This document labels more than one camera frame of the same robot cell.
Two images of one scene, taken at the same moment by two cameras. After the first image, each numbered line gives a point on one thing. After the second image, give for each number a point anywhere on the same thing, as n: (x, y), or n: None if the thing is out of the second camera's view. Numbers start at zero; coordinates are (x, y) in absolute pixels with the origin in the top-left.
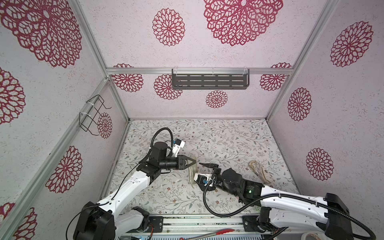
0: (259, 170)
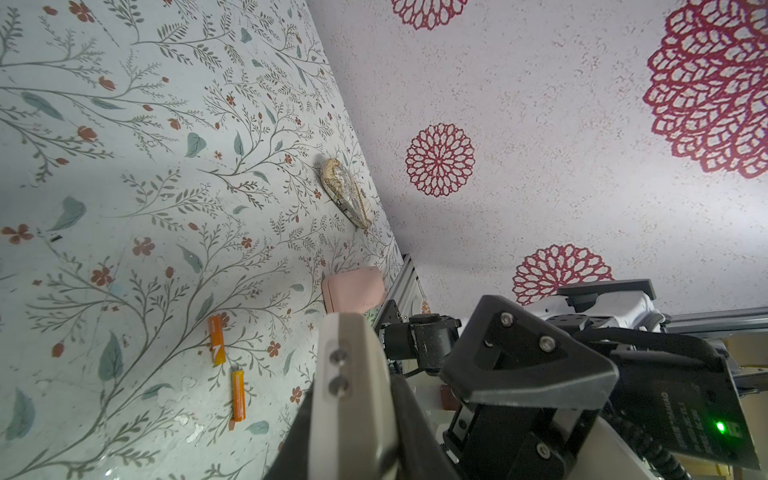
0: (346, 192)
